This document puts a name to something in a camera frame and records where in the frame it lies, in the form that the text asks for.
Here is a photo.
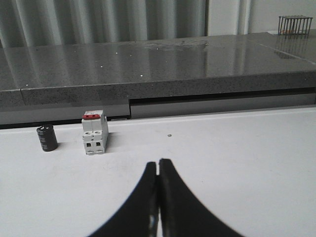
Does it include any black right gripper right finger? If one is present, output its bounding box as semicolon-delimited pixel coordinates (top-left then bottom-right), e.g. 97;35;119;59
159;158;241;237

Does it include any grey stone countertop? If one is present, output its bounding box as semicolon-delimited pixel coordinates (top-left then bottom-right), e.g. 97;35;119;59
0;30;316;108

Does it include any white circuit breaker red switch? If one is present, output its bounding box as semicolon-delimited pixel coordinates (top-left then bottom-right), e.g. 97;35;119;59
81;110;109;155

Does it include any metal wire rack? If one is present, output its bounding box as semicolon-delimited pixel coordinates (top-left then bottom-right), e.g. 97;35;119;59
277;15;313;38

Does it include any grey corrugated curtain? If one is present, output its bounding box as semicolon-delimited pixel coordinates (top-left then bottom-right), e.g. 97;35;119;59
0;0;208;48

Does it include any black cylindrical capacitor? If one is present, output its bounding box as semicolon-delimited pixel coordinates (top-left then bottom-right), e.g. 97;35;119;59
36;124;58;152

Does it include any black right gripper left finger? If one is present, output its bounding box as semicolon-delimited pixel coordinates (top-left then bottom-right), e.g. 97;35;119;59
91;162;159;237

